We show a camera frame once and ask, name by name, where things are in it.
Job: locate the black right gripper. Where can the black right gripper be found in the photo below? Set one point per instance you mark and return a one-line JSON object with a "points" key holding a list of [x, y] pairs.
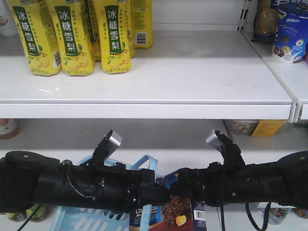
{"points": [[247, 184]]}

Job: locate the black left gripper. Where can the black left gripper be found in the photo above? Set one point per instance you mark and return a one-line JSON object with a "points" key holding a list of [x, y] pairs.
{"points": [[113, 188]]}

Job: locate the Chocofello cookie box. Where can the Chocofello cookie box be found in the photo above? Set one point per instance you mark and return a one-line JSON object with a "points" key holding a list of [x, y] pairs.
{"points": [[180, 214]]}

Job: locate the light blue plastic basket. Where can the light blue plastic basket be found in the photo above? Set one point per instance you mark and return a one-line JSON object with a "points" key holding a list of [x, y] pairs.
{"points": [[88, 219]]}

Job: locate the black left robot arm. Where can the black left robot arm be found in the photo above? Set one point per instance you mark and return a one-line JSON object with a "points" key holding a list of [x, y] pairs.
{"points": [[28, 178]]}

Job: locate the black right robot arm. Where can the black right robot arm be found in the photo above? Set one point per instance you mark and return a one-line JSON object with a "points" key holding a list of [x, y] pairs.
{"points": [[294, 171]]}

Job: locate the clear cookie tub yellow label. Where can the clear cookie tub yellow label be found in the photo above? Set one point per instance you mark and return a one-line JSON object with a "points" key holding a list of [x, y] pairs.
{"points": [[256, 127]]}

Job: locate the white store shelving unit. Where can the white store shelving unit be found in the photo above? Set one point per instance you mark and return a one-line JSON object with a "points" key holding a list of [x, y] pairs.
{"points": [[199, 67]]}

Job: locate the blue Oreo cup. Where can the blue Oreo cup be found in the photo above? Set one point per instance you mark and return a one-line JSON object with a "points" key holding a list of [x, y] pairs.
{"points": [[291, 33]]}

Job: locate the yellow pear drink bottle right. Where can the yellow pear drink bottle right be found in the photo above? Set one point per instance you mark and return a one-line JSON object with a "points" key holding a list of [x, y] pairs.
{"points": [[112, 23]]}

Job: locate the yellow pear drink bottle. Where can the yellow pear drink bottle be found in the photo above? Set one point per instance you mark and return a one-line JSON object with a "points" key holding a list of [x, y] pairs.
{"points": [[112, 23], [70, 25], [143, 24], [37, 35]]}

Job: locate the yellow pear drink bottle rear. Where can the yellow pear drink bottle rear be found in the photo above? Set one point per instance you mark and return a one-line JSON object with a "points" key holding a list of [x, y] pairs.
{"points": [[143, 24]]}

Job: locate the yellow pear drink bottle middle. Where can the yellow pear drink bottle middle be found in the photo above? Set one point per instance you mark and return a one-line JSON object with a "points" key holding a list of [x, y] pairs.
{"points": [[70, 25]]}

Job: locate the yellow pear drink bottle left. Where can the yellow pear drink bottle left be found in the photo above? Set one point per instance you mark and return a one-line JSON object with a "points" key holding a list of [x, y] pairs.
{"points": [[37, 35]]}

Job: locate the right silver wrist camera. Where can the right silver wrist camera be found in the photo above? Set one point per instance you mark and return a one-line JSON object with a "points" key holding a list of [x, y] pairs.
{"points": [[229, 150]]}

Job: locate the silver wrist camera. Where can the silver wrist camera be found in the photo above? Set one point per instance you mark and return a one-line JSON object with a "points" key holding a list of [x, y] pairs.
{"points": [[110, 142], [229, 150]]}

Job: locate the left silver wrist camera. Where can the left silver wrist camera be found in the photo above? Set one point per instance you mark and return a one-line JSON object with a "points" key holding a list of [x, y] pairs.
{"points": [[110, 142]]}

